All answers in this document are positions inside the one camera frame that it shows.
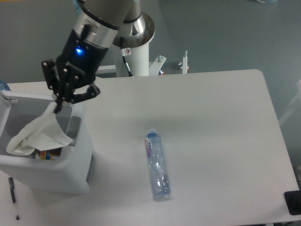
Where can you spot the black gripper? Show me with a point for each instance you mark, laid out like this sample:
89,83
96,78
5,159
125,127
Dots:
81,55

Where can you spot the white plastic wrapper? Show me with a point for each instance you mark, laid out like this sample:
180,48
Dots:
43,133

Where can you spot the clear plastic water bottle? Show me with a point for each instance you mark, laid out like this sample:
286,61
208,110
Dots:
158,172

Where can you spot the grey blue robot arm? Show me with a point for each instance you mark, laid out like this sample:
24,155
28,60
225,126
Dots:
71,75

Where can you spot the white trash can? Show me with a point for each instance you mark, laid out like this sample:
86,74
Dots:
62,169

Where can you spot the colourful snack packaging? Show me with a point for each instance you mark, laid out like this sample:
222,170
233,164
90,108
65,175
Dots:
51,155

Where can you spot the black pen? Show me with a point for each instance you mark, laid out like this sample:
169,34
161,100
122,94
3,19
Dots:
12,191

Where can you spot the black device at table edge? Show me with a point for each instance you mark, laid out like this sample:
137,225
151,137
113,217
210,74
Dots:
293,202

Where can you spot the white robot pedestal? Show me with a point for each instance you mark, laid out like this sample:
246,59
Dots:
131,50

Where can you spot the white frame at right edge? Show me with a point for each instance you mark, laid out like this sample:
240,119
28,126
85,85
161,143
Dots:
291,106

